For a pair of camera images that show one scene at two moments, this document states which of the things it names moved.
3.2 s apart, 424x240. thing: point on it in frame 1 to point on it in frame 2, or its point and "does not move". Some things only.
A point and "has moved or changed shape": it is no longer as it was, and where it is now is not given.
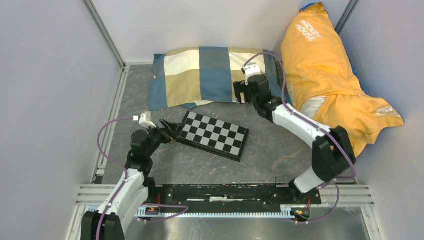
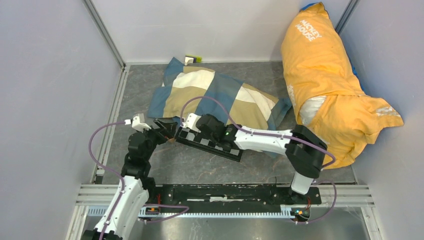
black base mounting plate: [209, 194] does not move
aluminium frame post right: [346, 15] does not move
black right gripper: [240, 87] to [219, 121]
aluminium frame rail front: [351, 195] does not move
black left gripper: [169, 128] does not move
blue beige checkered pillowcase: [192, 76] has moved or changed shape
